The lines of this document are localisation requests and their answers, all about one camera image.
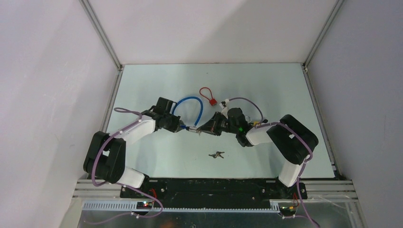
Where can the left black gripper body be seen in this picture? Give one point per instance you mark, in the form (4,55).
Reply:
(172,122)

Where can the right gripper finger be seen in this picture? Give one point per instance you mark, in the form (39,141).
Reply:
(207,131)
(208,126)

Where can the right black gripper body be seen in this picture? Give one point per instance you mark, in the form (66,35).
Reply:
(221,124)

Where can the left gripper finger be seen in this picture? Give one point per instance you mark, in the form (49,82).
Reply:
(181,125)
(178,130)

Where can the blue cable lock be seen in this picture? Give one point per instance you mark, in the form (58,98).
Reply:
(190,110)

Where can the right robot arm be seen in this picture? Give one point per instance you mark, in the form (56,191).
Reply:
(293,140)

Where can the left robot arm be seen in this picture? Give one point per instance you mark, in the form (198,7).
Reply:
(105,159)

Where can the silver key bunch front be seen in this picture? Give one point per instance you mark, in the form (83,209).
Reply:
(216,154)

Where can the left circuit board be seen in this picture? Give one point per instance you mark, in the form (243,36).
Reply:
(144,205)

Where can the circuit board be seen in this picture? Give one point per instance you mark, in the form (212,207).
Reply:
(144,205)
(289,209)

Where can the right circuit board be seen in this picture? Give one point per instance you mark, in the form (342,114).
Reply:
(289,209)

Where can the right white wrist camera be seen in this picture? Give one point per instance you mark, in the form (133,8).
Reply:
(225,107)

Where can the red cable padlock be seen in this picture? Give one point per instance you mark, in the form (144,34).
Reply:
(212,101)

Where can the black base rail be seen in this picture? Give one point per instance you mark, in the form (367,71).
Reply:
(202,193)

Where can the left aluminium frame post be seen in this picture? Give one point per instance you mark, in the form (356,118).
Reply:
(96,23)

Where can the aluminium frame post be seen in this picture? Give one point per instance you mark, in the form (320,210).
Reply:
(323,32)
(96,23)

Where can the right aluminium frame post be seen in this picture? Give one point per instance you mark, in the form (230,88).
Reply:
(323,32)

